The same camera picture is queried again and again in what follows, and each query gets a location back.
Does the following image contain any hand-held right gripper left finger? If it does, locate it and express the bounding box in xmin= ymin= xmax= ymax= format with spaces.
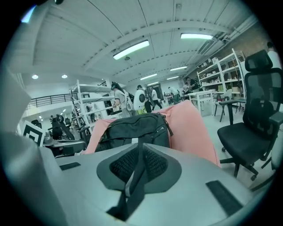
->
xmin=39 ymin=141 xmax=143 ymax=226

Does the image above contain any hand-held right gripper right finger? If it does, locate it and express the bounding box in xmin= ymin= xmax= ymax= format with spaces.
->
xmin=127 ymin=142 xmax=265 ymax=226

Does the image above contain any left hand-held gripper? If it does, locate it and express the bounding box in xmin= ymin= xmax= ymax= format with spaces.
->
xmin=21 ymin=120 xmax=46 ymax=148

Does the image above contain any pink seat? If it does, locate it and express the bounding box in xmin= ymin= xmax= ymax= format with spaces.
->
xmin=84 ymin=99 xmax=221 ymax=168

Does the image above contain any black backpack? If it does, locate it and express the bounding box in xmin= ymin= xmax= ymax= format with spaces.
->
xmin=95 ymin=113 xmax=174 ymax=222

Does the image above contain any black railing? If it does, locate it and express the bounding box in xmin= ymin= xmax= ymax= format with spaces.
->
xmin=30 ymin=93 xmax=78 ymax=109

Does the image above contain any black mesh office chair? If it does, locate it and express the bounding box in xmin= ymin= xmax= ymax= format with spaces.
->
xmin=217 ymin=49 xmax=283 ymax=182

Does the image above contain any white table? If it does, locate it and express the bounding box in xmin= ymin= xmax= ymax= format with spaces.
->
xmin=187 ymin=90 xmax=214 ymax=117

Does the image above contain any white chair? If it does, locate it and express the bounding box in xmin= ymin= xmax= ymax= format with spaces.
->
xmin=214 ymin=89 xmax=233 ymax=122

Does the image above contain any white shelving rack with boxes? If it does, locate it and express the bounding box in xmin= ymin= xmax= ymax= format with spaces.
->
xmin=196 ymin=48 xmax=246 ymax=100

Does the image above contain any long ceiling light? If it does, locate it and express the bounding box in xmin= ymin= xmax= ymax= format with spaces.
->
xmin=112 ymin=40 xmax=150 ymax=60
xmin=169 ymin=65 xmax=188 ymax=72
xmin=140 ymin=73 xmax=158 ymax=81
xmin=180 ymin=33 xmax=214 ymax=41

